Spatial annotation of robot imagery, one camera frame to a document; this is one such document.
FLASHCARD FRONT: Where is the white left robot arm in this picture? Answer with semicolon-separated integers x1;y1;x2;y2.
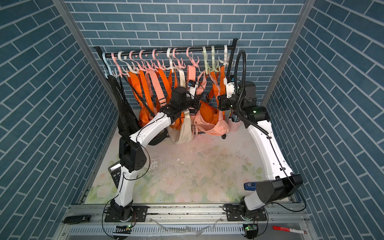
103;87;200;223

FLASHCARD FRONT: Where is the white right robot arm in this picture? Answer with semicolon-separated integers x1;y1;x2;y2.
218;50;303;222

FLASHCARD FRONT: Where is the beige bag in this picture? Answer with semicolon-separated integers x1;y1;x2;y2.
167;69;193;145

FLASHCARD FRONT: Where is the pink hook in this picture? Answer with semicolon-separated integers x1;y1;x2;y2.
186;47;200;68

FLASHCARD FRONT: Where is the green hook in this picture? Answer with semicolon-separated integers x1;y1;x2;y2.
209;46;220;73
202;46;210;75

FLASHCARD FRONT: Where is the white hook right end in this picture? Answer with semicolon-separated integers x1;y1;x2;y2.
218;45;229;66

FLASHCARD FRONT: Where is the orange bag left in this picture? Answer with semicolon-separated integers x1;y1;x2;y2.
128;72;155;127

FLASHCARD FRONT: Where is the black bag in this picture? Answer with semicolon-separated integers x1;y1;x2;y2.
107;75;141;138

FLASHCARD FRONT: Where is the light blue hook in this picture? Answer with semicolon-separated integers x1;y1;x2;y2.
102;53;114;76

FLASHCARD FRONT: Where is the pink metal pen bucket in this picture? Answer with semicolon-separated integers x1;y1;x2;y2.
227;115;242;133

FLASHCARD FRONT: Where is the black clothes rack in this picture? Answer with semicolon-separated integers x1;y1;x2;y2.
94;38;239;77

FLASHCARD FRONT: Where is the blue card device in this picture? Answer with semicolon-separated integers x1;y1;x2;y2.
244;182;257;191

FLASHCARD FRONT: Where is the black calculator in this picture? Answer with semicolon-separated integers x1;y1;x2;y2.
108;162;121;188

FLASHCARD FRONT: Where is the red white marker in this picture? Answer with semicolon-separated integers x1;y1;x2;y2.
273;226;307;235

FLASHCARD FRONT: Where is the black remote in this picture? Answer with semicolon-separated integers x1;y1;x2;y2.
63;215;91;225

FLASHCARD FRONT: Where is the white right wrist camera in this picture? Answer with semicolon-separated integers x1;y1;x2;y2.
224;75;235;99

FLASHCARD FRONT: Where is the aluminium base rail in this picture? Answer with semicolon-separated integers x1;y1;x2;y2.
53;203;317;240

